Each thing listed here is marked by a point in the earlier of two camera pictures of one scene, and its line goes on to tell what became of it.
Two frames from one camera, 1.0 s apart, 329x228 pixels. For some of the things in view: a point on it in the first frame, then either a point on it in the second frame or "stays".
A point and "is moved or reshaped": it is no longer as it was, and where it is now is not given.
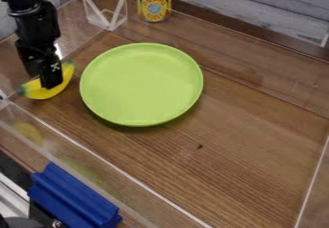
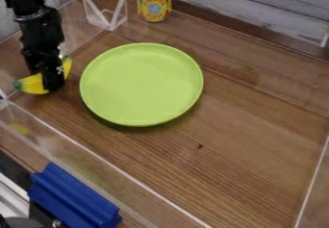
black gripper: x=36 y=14 stays
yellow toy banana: x=36 y=90 is moved or reshaped
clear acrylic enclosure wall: x=33 y=139 stays
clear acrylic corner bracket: x=109 y=19 stays
